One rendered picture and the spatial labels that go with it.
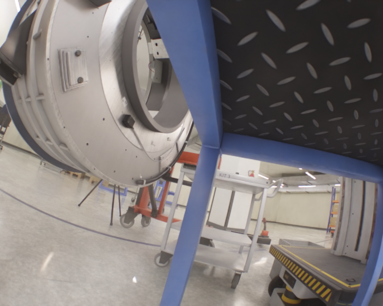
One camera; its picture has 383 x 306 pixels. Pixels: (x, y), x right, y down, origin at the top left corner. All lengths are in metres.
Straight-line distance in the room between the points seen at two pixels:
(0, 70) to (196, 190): 0.65
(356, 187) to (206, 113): 0.92
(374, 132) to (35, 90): 0.73
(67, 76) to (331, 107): 0.49
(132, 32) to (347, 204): 1.19
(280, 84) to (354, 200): 0.90
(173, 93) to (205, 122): 1.13
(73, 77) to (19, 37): 0.28
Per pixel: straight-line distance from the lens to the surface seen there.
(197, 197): 0.25
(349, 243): 1.00
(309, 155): 0.29
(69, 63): 0.45
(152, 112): 1.29
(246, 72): 0.16
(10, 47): 0.62
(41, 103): 0.57
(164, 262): 1.13
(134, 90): 0.63
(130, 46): 0.62
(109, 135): 0.61
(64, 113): 0.48
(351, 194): 1.02
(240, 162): 3.80
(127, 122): 0.64
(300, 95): 0.19
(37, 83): 0.56
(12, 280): 0.75
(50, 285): 0.76
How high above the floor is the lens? 0.48
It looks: 16 degrees up
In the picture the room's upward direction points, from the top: 15 degrees clockwise
